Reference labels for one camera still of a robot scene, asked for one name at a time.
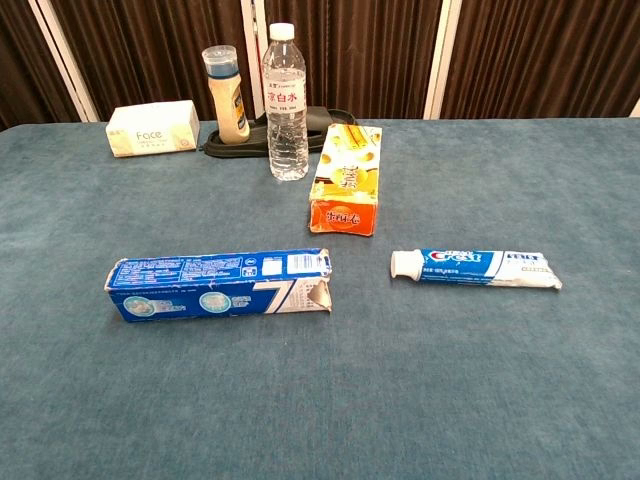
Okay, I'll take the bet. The blue table cloth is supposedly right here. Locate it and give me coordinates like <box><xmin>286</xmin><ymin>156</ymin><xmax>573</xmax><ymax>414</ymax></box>
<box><xmin>0</xmin><ymin>117</ymin><xmax>640</xmax><ymax>480</ymax></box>

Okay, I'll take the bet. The beige bottle with blue cap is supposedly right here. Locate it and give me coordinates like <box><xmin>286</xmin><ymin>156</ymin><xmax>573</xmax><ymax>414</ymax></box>
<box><xmin>201</xmin><ymin>44</ymin><xmax>251</xmax><ymax>146</ymax></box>

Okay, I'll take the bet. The white blue toothpaste tube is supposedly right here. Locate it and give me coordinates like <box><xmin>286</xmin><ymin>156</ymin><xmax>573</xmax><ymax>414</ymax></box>
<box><xmin>389</xmin><ymin>248</ymin><xmax>563</xmax><ymax>291</ymax></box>

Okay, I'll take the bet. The white facial tissue pack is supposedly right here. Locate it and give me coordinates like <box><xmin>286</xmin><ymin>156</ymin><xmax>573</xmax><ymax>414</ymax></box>
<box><xmin>105</xmin><ymin>99</ymin><xmax>201</xmax><ymax>159</ymax></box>

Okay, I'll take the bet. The black slipper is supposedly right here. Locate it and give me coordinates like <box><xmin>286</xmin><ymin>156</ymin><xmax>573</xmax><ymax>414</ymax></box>
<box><xmin>201</xmin><ymin>105</ymin><xmax>357</xmax><ymax>160</ymax></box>

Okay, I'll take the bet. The yellow snack packet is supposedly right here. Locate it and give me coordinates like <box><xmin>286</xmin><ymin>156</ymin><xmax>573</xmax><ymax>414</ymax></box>
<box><xmin>308</xmin><ymin>123</ymin><xmax>384</xmax><ymax>237</ymax></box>

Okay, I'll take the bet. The dark brown curtain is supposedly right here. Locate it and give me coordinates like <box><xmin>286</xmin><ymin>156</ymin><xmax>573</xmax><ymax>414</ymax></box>
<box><xmin>0</xmin><ymin>0</ymin><xmax>640</xmax><ymax>131</ymax></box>

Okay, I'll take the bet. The blue toothpaste box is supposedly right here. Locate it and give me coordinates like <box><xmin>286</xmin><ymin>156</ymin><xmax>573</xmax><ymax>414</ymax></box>
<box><xmin>103</xmin><ymin>248</ymin><xmax>333</xmax><ymax>324</ymax></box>

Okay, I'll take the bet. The clear plastic water bottle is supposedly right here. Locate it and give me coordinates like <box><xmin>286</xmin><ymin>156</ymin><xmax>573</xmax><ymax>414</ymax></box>
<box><xmin>261</xmin><ymin>22</ymin><xmax>310</xmax><ymax>182</ymax></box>

